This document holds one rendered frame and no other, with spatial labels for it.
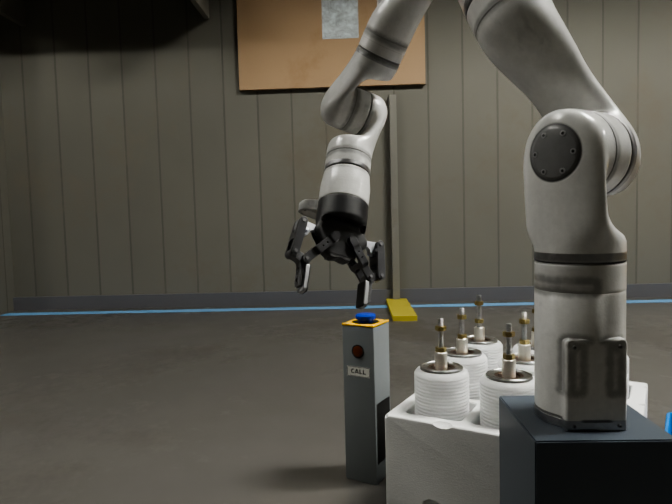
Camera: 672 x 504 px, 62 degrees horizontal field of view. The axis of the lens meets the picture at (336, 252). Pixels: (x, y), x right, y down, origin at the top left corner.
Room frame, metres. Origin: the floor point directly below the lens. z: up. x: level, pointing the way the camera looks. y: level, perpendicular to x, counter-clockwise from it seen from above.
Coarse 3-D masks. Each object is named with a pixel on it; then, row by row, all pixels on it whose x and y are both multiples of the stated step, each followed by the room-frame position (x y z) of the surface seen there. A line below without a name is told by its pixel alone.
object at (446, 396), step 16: (416, 368) 0.98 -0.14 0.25; (464, 368) 0.97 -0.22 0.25; (416, 384) 0.96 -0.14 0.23; (432, 384) 0.93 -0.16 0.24; (448, 384) 0.92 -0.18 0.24; (464, 384) 0.94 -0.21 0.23; (416, 400) 0.96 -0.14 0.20; (432, 400) 0.93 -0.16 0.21; (448, 400) 0.92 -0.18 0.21; (464, 400) 0.94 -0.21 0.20; (432, 416) 0.93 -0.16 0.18; (448, 416) 0.92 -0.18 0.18; (464, 416) 0.94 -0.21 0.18
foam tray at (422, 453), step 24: (408, 408) 0.97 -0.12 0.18; (408, 432) 0.92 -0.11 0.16; (432, 432) 0.90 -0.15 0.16; (456, 432) 0.88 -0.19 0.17; (480, 432) 0.86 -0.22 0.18; (408, 456) 0.92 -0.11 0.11; (432, 456) 0.90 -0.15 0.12; (456, 456) 0.88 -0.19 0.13; (480, 456) 0.86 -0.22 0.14; (408, 480) 0.92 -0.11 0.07; (432, 480) 0.90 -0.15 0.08; (456, 480) 0.88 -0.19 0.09; (480, 480) 0.86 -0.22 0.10
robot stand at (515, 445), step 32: (512, 416) 0.61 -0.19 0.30; (640, 416) 0.59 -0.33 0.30; (512, 448) 0.61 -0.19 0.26; (544, 448) 0.53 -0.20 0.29; (576, 448) 0.53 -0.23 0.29; (608, 448) 0.53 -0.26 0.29; (640, 448) 0.53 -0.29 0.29; (512, 480) 0.61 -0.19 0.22; (544, 480) 0.53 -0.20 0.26; (576, 480) 0.53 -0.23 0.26; (608, 480) 0.53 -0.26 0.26; (640, 480) 0.53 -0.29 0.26
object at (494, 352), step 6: (498, 342) 1.15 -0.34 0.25; (480, 348) 1.13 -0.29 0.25; (486, 348) 1.13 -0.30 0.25; (492, 348) 1.13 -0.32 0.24; (498, 348) 1.14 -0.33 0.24; (486, 354) 1.13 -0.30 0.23; (492, 354) 1.13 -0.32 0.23; (498, 354) 1.14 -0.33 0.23; (492, 360) 1.13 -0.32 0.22; (498, 360) 1.14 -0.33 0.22; (492, 366) 1.13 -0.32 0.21
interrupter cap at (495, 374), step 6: (486, 372) 0.92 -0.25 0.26; (492, 372) 0.92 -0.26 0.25; (498, 372) 0.93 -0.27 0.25; (516, 372) 0.92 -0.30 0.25; (522, 372) 0.92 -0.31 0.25; (528, 372) 0.92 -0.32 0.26; (492, 378) 0.89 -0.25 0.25; (498, 378) 0.89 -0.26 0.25; (504, 378) 0.89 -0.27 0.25; (516, 378) 0.90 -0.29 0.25; (522, 378) 0.89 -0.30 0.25; (528, 378) 0.88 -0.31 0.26
